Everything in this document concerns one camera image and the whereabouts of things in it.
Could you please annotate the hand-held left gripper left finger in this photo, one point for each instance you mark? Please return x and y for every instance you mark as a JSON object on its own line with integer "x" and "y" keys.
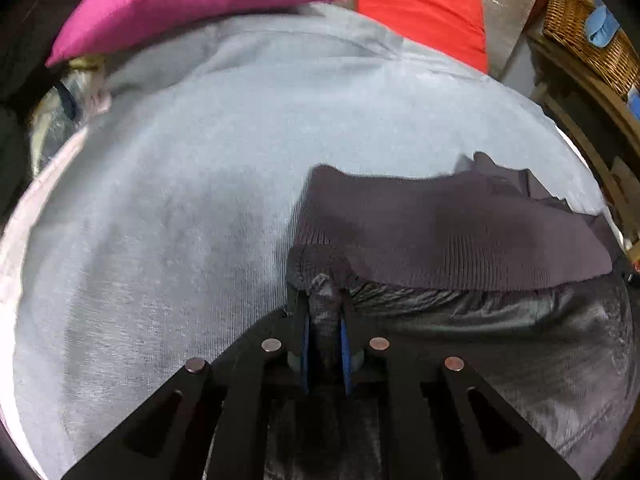
{"x": 305, "y": 355}

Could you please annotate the dark quilted zip jacket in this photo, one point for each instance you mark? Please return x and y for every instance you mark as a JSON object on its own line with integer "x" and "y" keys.
{"x": 450, "y": 240}

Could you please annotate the wicker basket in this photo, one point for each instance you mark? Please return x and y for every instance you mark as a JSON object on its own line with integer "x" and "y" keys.
{"x": 575, "y": 30}

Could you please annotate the clear plastic bag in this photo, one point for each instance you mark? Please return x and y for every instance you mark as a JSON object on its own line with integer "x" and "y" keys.
{"x": 55, "y": 125}

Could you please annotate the wooden shelf rack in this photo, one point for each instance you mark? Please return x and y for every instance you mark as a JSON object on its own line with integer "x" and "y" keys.
{"x": 600, "y": 125}

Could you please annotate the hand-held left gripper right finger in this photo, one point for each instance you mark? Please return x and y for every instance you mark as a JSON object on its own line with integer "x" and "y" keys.
{"x": 345, "y": 355}

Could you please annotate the light blue cloth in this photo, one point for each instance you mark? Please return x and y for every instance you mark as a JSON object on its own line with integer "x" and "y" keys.
{"x": 600, "y": 25}

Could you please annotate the grey blanket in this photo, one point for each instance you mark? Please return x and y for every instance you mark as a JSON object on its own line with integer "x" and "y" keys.
{"x": 175, "y": 185}

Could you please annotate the red-orange pillow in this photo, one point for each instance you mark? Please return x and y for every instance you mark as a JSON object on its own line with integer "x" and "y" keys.
{"x": 420, "y": 5}

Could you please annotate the pink pillow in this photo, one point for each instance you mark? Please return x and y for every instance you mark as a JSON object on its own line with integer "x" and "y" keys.
{"x": 175, "y": 0}

